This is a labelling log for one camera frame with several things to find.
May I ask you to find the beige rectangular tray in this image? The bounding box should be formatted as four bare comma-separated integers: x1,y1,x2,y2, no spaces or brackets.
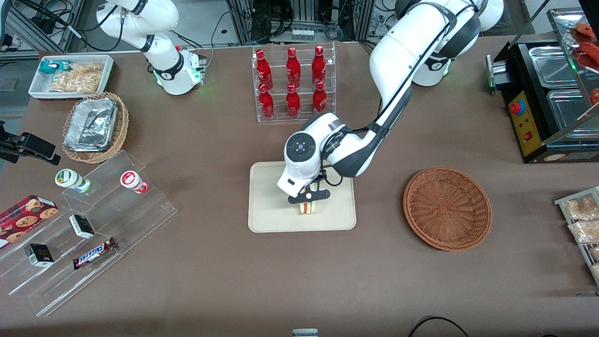
248,159,357,233

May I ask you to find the light wicker basket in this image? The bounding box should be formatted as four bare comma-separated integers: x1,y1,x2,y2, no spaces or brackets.
62,92,130,164

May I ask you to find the round brown wicker basket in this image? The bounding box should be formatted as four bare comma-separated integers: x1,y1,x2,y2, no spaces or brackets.
403,167,493,252

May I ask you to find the green lid white cup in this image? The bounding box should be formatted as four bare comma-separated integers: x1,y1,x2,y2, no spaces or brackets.
54,168,92,194

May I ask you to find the aluminium foil container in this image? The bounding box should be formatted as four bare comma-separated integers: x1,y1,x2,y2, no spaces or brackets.
63,97,119,153

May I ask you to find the clear acrylic bottle rack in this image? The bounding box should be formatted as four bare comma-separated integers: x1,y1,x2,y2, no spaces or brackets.
251,42,337,124

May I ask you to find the white rectangular snack bin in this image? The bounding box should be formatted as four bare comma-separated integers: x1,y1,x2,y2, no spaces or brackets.
28,54,115,101

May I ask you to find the red cookie box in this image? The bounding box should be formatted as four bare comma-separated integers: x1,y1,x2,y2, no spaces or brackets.
0,194,59,249

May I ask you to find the red drink bottle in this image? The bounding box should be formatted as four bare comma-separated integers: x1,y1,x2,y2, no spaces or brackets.
312,45,327,86
285,83,301,118
312,80,328,117
258,83,276,119
255,49,274,89
286,47,302,88

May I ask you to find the clear bag of crackers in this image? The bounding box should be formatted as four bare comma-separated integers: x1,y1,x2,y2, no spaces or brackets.
49,63,104,94

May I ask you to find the teal snack packet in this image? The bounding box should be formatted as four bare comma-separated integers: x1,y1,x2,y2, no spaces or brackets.
38,59,72,75

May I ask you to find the small black white box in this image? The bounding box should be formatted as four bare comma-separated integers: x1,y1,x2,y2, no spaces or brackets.
68,214,95,240
24,243,55,268

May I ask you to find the red lid white cup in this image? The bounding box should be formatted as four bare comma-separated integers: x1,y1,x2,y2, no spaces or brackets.
119,170,150,195

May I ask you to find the clear acrylic stepped display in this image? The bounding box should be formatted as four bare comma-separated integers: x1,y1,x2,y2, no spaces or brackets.
0,149,179,318

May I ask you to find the brown Snickers bar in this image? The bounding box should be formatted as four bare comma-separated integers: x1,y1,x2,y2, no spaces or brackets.
72,237,118,270

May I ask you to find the black food warmer case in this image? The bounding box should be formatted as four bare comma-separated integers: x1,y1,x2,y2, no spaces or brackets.
485,7,599,165

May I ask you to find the grey snack rack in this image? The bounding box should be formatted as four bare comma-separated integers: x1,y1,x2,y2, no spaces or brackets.
554,186,599,287

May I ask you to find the steel warmer pan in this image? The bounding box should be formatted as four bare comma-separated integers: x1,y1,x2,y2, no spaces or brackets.
528,45,582,88
546,88,599,130

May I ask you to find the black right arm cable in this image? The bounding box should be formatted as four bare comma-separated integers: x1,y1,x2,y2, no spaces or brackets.
16,0,123,53

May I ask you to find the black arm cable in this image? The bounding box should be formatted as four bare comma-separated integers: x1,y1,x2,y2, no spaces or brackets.
321,2,483,188
16,0,123,53

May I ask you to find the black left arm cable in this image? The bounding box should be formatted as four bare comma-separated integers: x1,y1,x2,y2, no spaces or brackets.
321,2,483,188

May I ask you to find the aluminium frame rack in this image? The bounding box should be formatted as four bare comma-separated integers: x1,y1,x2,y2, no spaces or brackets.
226,0,376,45

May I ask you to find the black table cable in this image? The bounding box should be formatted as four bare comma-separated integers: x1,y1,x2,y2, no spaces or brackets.
407,316,470,337

